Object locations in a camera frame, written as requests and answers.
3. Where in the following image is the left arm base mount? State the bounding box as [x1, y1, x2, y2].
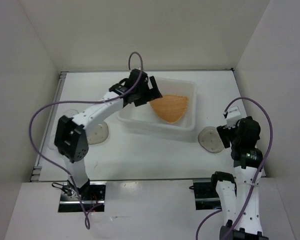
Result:
[51, 181, 106, 213]

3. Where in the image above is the clear glass dish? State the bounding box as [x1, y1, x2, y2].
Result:
[87, 121, 109, 145]
[197, 126, 224, 154]

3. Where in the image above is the clear plastic cup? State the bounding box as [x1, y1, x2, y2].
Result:
[48, 134, 58, 151]
[62, 109, 79, 118]

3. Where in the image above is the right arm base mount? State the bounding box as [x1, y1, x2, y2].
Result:
[189, 178, 221, 211]

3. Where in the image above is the clear plastic cup rear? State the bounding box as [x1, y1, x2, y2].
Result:
[62, 109, 79, 118]

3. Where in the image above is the translucent white plastic bin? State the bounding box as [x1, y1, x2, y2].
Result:
[117, 76, 197, 134]

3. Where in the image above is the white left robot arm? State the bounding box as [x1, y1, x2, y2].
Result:
[54, 69, 162, 200]

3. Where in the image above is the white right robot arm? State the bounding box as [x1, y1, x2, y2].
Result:
[209, 116, 267, 240]

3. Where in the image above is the clear plastic cup front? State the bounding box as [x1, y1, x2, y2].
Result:
[48, 134, 58, 151]

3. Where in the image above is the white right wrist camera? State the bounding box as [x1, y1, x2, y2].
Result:
[224, 106, 242, 129]

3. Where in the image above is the orange woven triangular plate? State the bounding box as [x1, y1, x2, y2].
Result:
[149, 94, 189, 124]

